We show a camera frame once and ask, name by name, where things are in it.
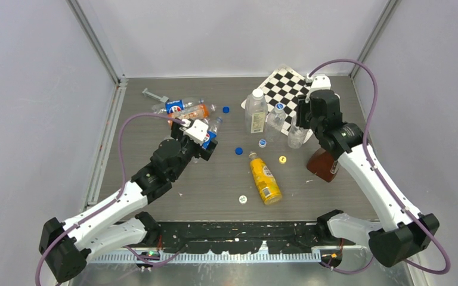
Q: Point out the white green cap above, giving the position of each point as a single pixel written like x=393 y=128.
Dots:
x=243 y=199

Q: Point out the clear square labelled bottle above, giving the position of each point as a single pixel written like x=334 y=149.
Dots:
x=255 y=114

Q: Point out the clear ribbed plastic bottle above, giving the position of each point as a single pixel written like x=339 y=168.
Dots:
x=274 y=125

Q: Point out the white bottle cap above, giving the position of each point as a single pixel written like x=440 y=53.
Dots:
x=257 y=93

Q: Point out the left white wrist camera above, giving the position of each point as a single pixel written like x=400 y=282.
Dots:
x=195 y=129

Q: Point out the grey metal t-bolt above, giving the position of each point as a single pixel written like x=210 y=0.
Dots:
x=158 y=98

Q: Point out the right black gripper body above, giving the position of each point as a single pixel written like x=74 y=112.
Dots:
x=313 y=122

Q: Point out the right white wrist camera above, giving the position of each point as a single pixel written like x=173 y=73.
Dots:
x=317 y=82

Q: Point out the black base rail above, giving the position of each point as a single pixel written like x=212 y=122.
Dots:
x=237 y=237

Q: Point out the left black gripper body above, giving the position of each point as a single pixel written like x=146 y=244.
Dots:
x=190 y=146

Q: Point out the pepsi bottle rear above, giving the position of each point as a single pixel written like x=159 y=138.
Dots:
x=164 y=109

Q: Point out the orange drink bottle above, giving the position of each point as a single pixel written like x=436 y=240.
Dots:
x=200 y=111

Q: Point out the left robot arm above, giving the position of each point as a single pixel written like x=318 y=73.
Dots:
x=67 y=246

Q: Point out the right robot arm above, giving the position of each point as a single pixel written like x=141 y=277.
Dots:
x=402 y=229

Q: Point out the yellow juice bottle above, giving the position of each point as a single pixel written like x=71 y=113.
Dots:
x=265 y=182

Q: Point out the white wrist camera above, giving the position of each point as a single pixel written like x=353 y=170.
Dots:
x=317 y=82
x=195 y=129

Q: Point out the brown wooden block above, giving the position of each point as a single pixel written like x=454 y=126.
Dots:
x=323 y=165

